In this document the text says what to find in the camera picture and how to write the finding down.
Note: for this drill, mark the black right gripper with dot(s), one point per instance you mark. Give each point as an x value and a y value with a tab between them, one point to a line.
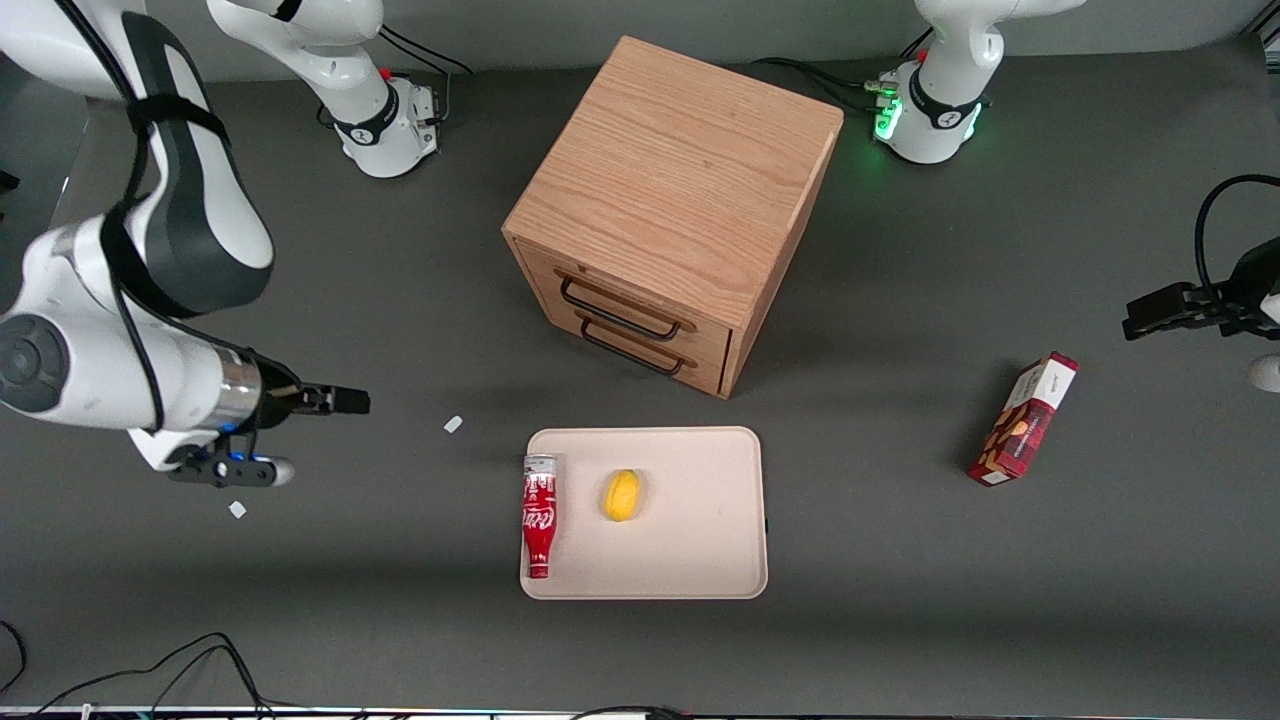
277	401

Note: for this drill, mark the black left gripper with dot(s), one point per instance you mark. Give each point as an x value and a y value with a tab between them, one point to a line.
1243	297

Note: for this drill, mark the red coke bottle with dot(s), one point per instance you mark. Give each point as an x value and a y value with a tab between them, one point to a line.
539	515

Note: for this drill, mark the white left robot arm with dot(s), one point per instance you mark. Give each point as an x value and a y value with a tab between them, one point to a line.
940	90

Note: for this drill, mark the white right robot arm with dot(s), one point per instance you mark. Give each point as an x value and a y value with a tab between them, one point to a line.
100	370

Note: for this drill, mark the beige plastic tray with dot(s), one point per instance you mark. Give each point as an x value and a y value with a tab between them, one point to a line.
690	540

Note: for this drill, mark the red snack box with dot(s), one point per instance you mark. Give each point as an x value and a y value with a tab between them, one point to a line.
1022	425

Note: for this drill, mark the yellow lemon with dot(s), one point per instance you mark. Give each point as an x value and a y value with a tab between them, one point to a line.
622	495

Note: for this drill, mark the wooden drawer cabinet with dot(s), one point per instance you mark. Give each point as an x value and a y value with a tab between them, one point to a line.
680	180

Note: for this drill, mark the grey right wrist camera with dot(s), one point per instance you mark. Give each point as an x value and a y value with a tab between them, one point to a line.
275	470

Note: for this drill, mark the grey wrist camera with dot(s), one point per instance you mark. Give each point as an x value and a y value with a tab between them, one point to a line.
1268	373
275	470

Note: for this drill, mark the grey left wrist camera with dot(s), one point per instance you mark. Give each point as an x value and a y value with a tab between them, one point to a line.
1268	373

